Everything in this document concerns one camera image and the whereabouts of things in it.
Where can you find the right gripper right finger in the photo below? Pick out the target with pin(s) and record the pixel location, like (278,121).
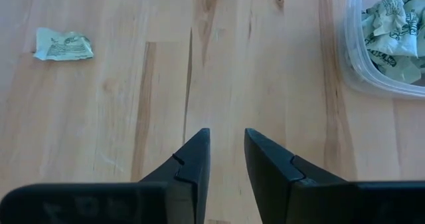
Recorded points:
(272,184)

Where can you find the bills pile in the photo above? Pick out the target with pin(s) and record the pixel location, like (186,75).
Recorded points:
(388,24)

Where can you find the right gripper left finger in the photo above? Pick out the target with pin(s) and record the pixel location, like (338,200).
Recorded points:
(191,184)

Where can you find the bill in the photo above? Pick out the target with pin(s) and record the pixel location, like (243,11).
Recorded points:
(63,44)

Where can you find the clear plastic container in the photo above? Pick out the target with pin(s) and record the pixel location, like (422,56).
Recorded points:
(353,51)

